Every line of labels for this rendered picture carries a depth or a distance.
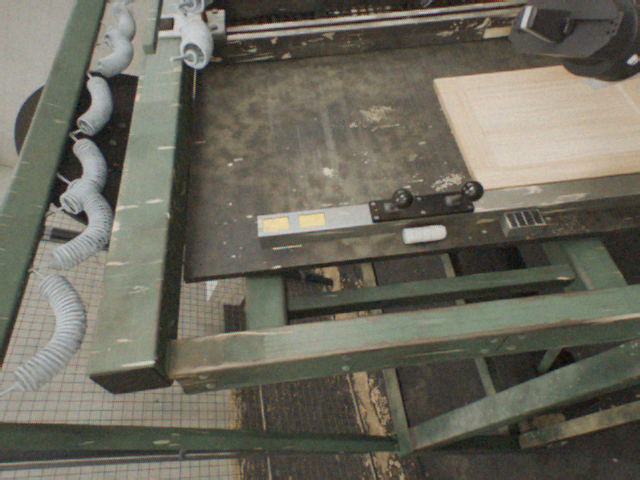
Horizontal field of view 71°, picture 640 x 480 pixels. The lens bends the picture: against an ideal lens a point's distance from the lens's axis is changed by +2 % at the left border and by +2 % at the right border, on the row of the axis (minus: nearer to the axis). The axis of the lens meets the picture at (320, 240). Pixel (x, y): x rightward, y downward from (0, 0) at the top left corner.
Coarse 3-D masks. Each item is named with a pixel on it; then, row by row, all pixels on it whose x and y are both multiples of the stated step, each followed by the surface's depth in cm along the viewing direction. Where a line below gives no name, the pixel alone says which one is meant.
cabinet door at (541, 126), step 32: (448, 96) 109; (480, 96) 109; (512, 96) 108; (544, 96) 108; (576, 96) 108; (608, 96) 107; (480, 128) 102; (512, 128) 102; (544, 128) 102; (576, 128) 102; (608, 128) 101; (480, 160) 96; (512, 160) 96; (544, 160) 96; (576, 160) 96; (608, 160) 95
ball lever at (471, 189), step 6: (474, 180) 75; (462, 186) 76; (468, 186) 74; (474, 186) 74; (480, 186) 74; (462, 192) 75; (468, 192) 74; (474, 192) 74; (480, 192) 74; (444, 198) 86; (450, 198) 85; (456, 198) 82; (462, 198) 80; (468, 198) 75; (474, 198) 74; (480, 198) 75; (450, 204) 85; (456, 204) 85
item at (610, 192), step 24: (504, 192) 88; (528, 192) 88; (552, 192) 88; (576, 192) 88; (600, 192) 88; (624, 192) 88; (264, 216) 86; (288, 216) 86; (336, 216) 86; (360, 216) 86; (456, 216) 86; (480, 216) 87; (264, 240) 85; (288, 240) 86; (312, 240) 87
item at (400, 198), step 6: (396, 192) 74; (402, 192) 74; (408, 192) 74; (396, 198) 74; (402, 198) 73; (408, 198) 73; (384, 204) 85; (390, 204) 85; (396, 204) 74; (402, 204) 74; (408, 204) 74; (384, 210) 85; (390, 210) 84; (396, 210) 85
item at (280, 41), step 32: (160, 32) 111; (224, 32) 112; (256, 32) 119; (288, 32) 117; (320, 32) 117; (352, 32) 118; (384, 32) 119; (416, 32) 120; (448, 32) 121; (480, 32) 122
